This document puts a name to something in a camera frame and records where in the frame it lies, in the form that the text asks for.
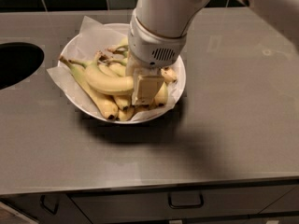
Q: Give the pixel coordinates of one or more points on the short centre yellow banana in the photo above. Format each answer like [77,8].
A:
[122,101]

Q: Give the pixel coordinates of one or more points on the upper right yellow banana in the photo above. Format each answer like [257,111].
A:
[121,48]

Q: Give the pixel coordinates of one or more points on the large middle right banana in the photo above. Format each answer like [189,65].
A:
[160,98]

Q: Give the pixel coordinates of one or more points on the grey cabinet door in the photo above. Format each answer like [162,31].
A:
[29,205]
[288,203]

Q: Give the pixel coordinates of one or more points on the long left yellow banana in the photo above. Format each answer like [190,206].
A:
[105,104]

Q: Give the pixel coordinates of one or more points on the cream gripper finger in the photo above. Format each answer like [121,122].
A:
[147,83]
[134,65]

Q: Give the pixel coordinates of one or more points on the white paper liner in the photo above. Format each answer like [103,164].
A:
[93,38]

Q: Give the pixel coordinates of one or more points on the curved yellow banana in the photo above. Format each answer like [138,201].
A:
[102,79]

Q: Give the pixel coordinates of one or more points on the grey right cabinet door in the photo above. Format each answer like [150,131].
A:
[288,203]

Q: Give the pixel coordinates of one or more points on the black left door handle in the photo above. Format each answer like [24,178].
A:
[50,203]

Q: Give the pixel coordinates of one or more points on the white round bowl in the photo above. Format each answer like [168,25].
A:
[74,47]

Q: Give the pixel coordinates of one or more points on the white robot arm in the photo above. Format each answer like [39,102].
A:
[158,32]

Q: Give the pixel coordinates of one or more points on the dark round sink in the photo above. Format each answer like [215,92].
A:
[18,61]

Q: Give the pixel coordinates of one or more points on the grey left cabinet door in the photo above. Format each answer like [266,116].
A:
[29,205]

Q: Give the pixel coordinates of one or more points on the small bottom yellow banana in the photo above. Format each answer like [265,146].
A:
[125,115]

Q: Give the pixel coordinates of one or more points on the grey centre drawer front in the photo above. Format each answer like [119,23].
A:
[154,206]

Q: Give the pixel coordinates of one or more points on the black centre drawer handle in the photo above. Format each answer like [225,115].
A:
[185,199]

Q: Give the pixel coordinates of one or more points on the centre lower yellow banana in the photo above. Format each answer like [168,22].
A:
[133,90]

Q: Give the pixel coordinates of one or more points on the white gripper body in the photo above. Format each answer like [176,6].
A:
[149,48]

